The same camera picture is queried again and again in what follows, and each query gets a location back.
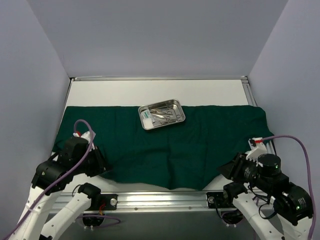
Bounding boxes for dark green surgical cloth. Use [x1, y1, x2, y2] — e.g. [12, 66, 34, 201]
[53, 105, 272, 190]

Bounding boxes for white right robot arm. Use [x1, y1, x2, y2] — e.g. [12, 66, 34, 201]
[217, 153, 315, 240]

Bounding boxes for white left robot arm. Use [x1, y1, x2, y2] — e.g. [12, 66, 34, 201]
[5, 136, 108, 240]

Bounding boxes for steel surgical scissors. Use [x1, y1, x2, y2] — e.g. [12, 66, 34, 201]
[150, 110, 183, 126]

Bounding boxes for steel surgical forceps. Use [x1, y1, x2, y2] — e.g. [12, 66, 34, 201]
[149, 105, 172, 114]

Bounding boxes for white gauze packet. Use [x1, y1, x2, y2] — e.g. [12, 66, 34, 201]
[140, 109, 154, 129]

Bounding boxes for stainless steel instrument tray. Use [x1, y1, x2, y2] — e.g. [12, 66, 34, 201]
[138, 99, 186, 131]

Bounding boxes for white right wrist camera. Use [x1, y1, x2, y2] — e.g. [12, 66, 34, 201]
[245, 137, 267, 162]

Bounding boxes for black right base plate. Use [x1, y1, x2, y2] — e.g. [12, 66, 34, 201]
[206, 191, 234, 209]

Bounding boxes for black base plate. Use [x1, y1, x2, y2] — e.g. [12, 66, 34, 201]
[97, 193, 118, 211]
[206, 191, 234, 209]

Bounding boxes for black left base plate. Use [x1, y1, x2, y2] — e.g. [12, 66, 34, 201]
[97, 193, 118, 211]

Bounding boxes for aluminium front frame rail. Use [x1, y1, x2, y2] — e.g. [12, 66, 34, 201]
[49, 191, 251, 215]

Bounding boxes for aluminium frame rail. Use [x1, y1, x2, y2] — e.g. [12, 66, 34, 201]
[49, 191, 251, 215]
[71, 76, 249, 82]

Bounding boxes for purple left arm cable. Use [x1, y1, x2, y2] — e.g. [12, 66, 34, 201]
[3, 119, 122, 240]

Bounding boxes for aluminium back frame rail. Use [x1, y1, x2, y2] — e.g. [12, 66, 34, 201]
[71, 76, 249, 82]

